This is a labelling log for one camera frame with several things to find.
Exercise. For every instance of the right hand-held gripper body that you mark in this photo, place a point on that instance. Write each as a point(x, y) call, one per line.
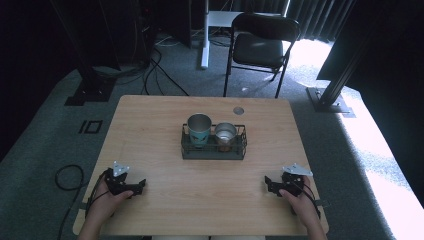
point(293, 181)

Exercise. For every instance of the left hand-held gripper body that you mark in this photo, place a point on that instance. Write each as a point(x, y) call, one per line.
point(116, 183)

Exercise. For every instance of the brown metal cup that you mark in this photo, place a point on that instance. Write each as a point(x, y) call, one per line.
point(225, 136)

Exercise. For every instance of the teal metal cup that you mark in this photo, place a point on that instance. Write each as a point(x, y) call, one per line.
point(199, 131)

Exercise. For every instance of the person's left hand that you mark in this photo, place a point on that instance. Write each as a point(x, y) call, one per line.
point(105, 203)

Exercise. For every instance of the person's right hand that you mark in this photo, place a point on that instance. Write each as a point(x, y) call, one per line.
point(300, 205)

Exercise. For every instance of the grey table grommet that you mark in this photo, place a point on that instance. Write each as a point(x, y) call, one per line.
point(238, 111)

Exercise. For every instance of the black metal stand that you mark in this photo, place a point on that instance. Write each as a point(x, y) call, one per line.
point(91, 86)
point(330, 96)

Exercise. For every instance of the black folding chair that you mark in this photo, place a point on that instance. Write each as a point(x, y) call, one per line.
point(258, 50)

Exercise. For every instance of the dark pleated curtain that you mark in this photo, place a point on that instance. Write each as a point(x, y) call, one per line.
point(313, 20)

